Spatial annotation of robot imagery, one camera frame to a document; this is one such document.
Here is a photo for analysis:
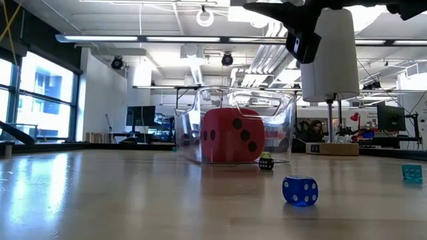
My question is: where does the table lamp with white shade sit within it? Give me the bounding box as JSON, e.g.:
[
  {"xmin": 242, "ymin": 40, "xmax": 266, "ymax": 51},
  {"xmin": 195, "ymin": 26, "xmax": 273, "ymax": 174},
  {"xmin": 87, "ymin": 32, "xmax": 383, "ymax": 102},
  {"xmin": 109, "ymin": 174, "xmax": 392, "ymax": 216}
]
[{"xmin": 300, "ymin": 8, "xmax": 360, "ymax": 157}]

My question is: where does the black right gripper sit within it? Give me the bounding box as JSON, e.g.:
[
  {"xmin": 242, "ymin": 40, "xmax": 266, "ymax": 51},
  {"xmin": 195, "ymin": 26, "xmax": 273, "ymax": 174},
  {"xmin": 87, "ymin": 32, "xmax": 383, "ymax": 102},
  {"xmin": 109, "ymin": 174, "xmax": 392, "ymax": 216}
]
[{"xmin": 243, "ymin": 0, "xmax": 388, "ymax": 33}]

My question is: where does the black computer monitor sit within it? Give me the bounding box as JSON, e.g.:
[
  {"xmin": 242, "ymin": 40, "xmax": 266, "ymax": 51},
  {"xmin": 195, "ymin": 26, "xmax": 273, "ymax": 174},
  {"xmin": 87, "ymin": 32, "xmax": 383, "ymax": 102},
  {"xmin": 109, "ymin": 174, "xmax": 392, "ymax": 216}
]
[
  {"xmin": 125, "ymin": 105, "xmax": 156, "ymax": 127},
  {"xmin": 378, "ymin": 105, "xmax": 406, "ymax": 131}
]

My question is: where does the small black die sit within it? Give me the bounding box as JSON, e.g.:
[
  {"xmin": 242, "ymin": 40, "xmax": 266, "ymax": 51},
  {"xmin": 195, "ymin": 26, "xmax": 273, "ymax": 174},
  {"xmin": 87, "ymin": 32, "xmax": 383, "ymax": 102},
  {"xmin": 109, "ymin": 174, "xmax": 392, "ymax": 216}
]
[{"xmin": 258, "ymin": 157, "xmax": 274, "ymax": 171}]

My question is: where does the white hanging ring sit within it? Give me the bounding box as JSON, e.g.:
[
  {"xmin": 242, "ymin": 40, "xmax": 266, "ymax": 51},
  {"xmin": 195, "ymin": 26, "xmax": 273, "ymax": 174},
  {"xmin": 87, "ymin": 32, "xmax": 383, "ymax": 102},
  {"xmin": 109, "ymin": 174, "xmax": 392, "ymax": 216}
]
[{"xmin": 195, "ymin": 9, "xmax": 215, "ymax": 27}]

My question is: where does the long ceiling light bar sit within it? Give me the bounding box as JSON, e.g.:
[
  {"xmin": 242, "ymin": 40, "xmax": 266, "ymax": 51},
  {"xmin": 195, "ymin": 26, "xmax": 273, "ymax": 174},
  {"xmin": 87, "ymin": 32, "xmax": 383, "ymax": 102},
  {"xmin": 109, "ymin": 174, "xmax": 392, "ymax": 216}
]
[{"xmin": 55, "ymin": 33, "xmax": 427, "ymax": 46}]

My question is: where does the row of wooden blocks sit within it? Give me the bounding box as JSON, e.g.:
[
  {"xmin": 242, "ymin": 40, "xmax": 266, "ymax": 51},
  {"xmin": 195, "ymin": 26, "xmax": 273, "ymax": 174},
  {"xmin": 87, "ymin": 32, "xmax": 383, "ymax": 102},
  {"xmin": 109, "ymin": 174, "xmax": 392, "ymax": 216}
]
[{"xmin": 85, "ymin": 132, "xmax": 114, "ymax": 144}]

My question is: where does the large red foam die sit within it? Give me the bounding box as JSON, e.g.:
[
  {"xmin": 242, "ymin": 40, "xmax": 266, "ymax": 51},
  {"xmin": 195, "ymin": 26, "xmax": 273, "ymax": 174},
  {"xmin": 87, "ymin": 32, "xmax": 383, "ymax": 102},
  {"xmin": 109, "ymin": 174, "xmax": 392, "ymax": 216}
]
[{"xmin": 201, "ymin": 107, "xmax": 266, "ymax": 164}]

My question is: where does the black metal table frame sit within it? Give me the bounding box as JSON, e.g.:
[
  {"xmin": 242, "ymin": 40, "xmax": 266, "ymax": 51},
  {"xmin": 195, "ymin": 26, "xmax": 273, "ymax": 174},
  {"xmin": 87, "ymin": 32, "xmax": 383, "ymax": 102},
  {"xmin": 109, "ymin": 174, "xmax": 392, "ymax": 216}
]
[{"xmin": 0, "ymin": 120, "xmax": 427, "ymax": 161}]

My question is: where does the small blue die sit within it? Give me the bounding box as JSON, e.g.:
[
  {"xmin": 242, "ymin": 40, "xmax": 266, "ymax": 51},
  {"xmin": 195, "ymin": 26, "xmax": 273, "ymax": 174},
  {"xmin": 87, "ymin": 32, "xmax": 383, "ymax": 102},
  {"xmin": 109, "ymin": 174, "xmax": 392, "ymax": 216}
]
[{"xmin": 282, "ymin": 175, "xmax": 319, "ymax": 207}]

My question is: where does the person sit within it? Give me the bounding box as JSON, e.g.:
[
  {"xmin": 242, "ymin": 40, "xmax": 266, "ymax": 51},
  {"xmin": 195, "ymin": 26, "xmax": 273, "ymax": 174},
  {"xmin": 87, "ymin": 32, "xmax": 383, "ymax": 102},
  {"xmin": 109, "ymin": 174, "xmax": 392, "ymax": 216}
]
[{"xmin": 302, "ymin": 119, "xmax": 326, "ymax": 143}]

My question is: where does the large glass window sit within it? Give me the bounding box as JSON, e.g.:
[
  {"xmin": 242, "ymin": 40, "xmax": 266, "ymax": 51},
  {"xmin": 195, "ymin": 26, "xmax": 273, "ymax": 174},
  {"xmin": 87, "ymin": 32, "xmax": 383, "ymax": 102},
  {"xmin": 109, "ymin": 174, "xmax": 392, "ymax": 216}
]
[{"xmin": 0, "ymin": 55, "xmax": 81, "ymax": 141}]

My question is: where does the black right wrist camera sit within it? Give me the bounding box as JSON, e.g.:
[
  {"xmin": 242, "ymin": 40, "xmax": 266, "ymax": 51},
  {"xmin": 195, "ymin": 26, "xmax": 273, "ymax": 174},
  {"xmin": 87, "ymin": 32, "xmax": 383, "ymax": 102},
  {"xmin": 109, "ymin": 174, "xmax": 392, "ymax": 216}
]
[{"xmin": 286, "ymin": 28, "xmax": 323, "ymax": 64}]

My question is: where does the clear plastic bin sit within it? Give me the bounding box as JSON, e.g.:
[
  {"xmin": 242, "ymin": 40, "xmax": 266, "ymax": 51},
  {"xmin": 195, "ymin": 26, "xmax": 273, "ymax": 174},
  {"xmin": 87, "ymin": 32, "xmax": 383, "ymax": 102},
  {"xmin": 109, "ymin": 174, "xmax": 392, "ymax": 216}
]
[{"xmin": 175, "ymin": 86, "xmax": 297, "ymax": 165}]

